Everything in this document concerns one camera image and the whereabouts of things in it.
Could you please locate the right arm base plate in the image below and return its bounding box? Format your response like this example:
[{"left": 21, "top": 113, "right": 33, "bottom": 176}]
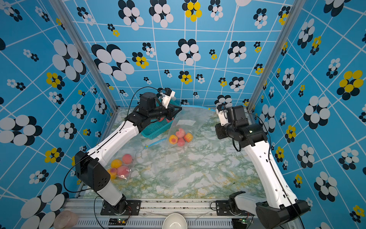
[{"left": 211, "top": 200, "right": 254, "bottom": 218}]

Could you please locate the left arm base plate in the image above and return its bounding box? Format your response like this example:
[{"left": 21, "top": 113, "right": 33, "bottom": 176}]
[{"left": 100, "top": 200, "right": 142, "bottom": 216}]

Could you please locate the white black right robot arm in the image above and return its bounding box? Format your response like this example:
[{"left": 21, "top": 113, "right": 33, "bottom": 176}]
[{"left": 215, "top": 123, "right": 310, "bottom": 229}]

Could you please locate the white bowl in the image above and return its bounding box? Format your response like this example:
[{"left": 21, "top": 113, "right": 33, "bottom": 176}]
[{"left": 162, "top": 213, "right": 188, "bottom": 229}]

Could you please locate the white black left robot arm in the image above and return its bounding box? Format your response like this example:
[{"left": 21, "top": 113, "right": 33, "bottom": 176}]
[{"left": 75, "top": 104, "right": 182, "bottom": 212}]

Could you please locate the clear zip bag blue zipper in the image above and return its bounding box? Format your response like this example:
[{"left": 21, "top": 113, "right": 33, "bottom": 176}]
[{"left": 105, "top": 149, "right": 136, "bottom": 180}]

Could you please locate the pink fuzzy peach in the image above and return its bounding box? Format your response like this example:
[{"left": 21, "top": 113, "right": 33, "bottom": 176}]
[{"left": 175, "top": 128, "right": 186, "bottom": 138}]

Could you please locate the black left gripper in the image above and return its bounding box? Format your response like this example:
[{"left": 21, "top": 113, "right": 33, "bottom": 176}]
[{"left": 149, "top": 102, "right": 182, "bottom": 121}]

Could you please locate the yellow orange peach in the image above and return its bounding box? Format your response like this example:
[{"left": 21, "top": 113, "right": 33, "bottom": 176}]
[{"left": 107, "top": 168, "right": 117, "bottom": 180}]

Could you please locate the aluminium front rail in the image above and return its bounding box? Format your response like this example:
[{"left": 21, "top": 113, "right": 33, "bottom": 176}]
[{"left": 64, "top": 198, "right": 263, "bottom": 229}]

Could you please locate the teal plastic mesh basket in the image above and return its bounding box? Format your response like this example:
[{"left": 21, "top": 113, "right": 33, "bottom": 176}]
[{"left": 141, "top": 120, "right": 173, "bottom": 140}]

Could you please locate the yellow peach front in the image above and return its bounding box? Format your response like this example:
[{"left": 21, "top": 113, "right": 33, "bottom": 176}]
[{"left": 111, "top": 159, "right": 123, "bottom": 169}]

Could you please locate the yellow round peach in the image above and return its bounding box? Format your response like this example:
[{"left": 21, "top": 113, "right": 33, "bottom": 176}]
[{"left": 168, "top": 135, "right": 179, "bottom": 145}]

